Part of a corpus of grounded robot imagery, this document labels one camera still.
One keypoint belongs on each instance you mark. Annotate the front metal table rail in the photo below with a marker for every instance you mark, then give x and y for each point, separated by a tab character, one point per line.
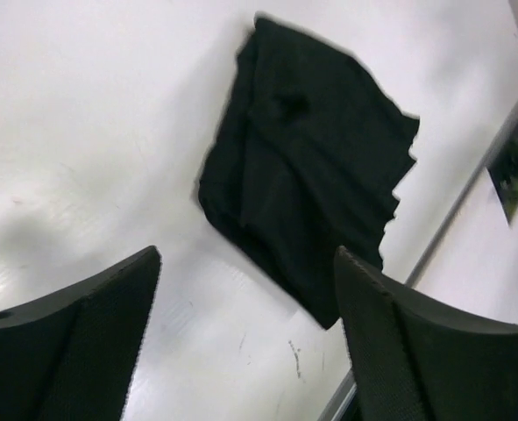
347	389

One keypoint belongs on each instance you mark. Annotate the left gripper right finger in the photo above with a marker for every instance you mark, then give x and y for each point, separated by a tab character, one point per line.
415	358

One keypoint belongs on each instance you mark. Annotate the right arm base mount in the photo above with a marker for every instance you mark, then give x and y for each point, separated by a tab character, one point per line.
503	171

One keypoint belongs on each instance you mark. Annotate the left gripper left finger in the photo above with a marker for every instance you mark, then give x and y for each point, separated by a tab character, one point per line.
70	355

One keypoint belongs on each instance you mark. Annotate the black pleated skirt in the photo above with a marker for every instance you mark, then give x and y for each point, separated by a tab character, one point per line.
306	159

